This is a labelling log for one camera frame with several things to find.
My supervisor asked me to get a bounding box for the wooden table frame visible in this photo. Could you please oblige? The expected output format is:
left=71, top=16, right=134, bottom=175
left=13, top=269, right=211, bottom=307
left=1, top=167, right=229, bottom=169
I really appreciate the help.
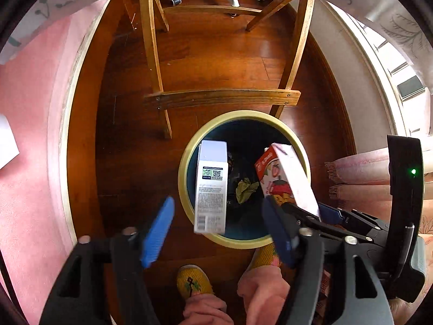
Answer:
left=120, top=0, right=316, bottom=140

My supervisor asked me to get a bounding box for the yellow patterned slipper right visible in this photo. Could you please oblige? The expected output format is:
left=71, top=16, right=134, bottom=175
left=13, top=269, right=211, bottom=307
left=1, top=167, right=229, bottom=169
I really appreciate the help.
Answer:
left=247, top=243, right=282, bottom=271

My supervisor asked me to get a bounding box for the pink floral curtain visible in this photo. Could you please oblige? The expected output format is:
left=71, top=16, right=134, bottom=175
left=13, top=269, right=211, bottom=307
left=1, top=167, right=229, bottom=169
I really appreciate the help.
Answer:
left=324, top=144, right=433, bottom=238

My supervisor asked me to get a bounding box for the yellow patterned slipper left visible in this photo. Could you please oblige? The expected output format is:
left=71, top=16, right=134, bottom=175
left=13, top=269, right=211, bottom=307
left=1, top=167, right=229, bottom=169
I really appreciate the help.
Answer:
left=176, top=264, right=214, bottom=300

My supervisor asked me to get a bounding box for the pink strawberry milk carton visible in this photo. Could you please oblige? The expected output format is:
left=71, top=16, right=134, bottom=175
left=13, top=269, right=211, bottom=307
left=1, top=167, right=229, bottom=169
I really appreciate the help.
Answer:
left=255, top=143, right=320, bottom=218

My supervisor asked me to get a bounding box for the crumpled yellow paper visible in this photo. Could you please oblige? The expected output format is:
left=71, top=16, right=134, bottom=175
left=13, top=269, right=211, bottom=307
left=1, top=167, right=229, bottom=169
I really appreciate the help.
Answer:
left=236, top=178, right=260, bottom=204

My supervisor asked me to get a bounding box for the yellow patterned slipper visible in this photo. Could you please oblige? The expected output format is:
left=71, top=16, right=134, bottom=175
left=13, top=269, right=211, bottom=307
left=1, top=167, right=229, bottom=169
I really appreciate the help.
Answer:
left=247, top=243, right=282, bottom=271
left=176, top=264, right=214, bottom=300

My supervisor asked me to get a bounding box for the white rectangular carton box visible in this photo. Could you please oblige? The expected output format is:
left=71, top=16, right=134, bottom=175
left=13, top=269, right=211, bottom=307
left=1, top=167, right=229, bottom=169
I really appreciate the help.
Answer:
left=194, top=140, right=228, bottom=234

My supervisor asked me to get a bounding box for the black gold wrapper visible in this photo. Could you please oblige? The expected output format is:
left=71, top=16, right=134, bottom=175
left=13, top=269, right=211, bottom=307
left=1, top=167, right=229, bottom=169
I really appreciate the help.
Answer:
left=227, top=152, right=241, bottom=208

